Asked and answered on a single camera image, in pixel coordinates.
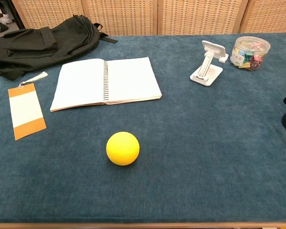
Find orange and white bookmark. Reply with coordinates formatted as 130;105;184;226
8;71;49;141

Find yellow ball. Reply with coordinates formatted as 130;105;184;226
106;131;140;167

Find blue table cloth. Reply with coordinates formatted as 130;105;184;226
0;32;286;224

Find white spiral notebook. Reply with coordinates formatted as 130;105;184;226
50;56;163;113

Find white folding phone stand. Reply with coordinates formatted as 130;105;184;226
189;40;229;87

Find woven wooden folding screen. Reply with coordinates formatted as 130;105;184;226
11;0;286;36

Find clear jar of binder clips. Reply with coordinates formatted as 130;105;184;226
229;36;271;72

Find black backpack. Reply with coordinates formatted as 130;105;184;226
0;14;119;81

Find white shoes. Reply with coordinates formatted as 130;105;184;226
0;13;13;24

